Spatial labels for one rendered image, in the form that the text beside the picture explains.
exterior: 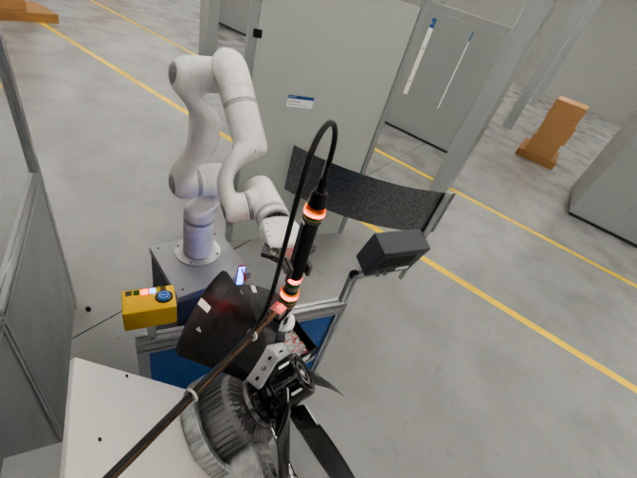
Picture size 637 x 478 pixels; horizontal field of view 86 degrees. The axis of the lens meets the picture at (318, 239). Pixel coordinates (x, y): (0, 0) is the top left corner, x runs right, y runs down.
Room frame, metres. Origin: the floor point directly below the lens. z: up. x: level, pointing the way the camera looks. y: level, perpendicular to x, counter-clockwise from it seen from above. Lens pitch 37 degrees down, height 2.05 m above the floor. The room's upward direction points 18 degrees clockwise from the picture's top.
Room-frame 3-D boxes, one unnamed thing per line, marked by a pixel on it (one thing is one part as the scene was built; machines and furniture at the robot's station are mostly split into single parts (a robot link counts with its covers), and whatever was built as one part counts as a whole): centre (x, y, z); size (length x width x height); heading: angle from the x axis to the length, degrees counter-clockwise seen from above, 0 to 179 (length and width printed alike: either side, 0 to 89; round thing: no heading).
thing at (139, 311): (0.68, 0.47, 1.02); 0.16 x 0.10 x 0.11; 125
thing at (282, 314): (0.55, 0.03, 1.38); 0.09 x 0.07 x 0.10; 160
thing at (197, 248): (1.06, 0.49, 1.06); 0.19 x 0.19 x 0.18
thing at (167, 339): (0.91, 0.15, 0.82); 0.90 x 0.04 x 0.08; 125
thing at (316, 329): (0.91, 0.15, 0.45); 0.82 x 0.01 x 0.66; 125
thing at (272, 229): (0.65, 0.09, 1.54); 0.11 x 0.10 x 0.07; 35
